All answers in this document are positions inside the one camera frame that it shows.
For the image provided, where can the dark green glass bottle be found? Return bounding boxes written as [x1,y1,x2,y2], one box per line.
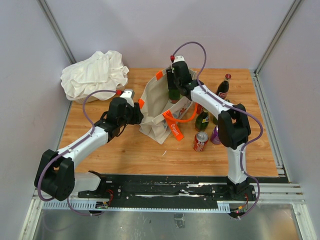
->
[168,89,181,104]

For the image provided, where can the canvas bag orange handles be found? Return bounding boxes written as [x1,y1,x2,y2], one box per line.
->
[138,69,193,144]

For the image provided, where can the red cola can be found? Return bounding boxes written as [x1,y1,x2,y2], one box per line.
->
[193,131,209,152]
[196,103,203,115]

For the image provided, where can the cola glass bottle red cap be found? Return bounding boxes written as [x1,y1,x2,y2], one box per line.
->
[215,73,232,100]

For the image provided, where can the green bottle yellow label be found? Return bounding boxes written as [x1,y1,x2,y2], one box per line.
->
[195,108,210,132]

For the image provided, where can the purple soda can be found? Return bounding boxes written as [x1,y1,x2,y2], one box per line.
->
[210,125,221,145]

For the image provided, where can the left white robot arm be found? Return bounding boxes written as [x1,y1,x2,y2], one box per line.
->
[34,97,144,202]

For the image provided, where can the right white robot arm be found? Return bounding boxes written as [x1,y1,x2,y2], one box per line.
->
[171,60,251,200]

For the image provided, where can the crumpled white cloth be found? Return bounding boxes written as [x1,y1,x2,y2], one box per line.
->
[60,50,129,101]

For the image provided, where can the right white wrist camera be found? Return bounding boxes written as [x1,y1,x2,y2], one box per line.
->
[170,55,185,64]

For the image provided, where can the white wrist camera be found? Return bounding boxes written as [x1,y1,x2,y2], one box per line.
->
[116,89,135,107]
[170,55,185,64]

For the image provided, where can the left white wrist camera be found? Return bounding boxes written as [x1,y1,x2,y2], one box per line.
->
[116,89,135,107]

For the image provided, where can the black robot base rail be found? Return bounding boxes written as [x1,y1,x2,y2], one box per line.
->
[77,174,257,212]

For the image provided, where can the left aluminium frame post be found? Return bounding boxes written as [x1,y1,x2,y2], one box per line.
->
[37,0,76,64]

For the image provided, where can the aluminium frame post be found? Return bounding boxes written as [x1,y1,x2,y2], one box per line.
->
[37,0,76,64]
[253,0,304,76]

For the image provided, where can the right aluminium frame post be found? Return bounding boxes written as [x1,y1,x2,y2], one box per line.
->
[253,0,304,76]

